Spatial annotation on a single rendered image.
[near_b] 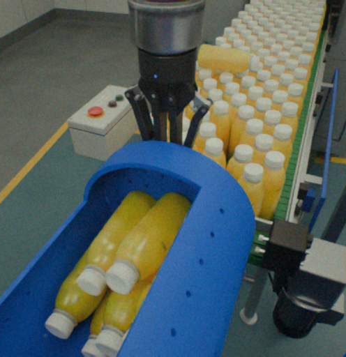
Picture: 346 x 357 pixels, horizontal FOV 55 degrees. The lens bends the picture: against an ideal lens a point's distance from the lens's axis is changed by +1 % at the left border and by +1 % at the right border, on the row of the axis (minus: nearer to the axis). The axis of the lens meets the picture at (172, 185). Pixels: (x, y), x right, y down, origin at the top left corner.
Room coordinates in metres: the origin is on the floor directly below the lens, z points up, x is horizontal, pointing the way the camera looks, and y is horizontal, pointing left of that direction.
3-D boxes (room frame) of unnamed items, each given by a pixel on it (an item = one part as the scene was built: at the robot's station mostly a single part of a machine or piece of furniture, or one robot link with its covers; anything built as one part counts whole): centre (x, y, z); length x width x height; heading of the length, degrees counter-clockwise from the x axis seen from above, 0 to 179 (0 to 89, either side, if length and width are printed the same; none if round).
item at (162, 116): (0.43, 0.02, 1.25); 0.04 x 0.01 x 0.11; 158
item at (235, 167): (0.59, -0.16, 0.98); 0.07 x 0.07 x 0.16
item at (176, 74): (0.43, 0.01, 1.32); 0.08 x 0.07 x 0.09; 68
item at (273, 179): (0.57, -0.22, 0.98); 0.07 x 0.07 x 0.16
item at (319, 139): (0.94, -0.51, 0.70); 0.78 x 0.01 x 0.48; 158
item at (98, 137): (0.75, 0.17, 1.05); 0.20 x 0.10 x 0.10; 158
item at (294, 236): (0.42, -0.23, 0.95); 0.10 x 0.07 x 0.10; 68
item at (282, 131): (0.68, -0.26, 1.07); 0.04 x 0.04 x 0.02
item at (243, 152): (0.59, -0.16, 1.07); 0.04 x 0.04 x 0.02
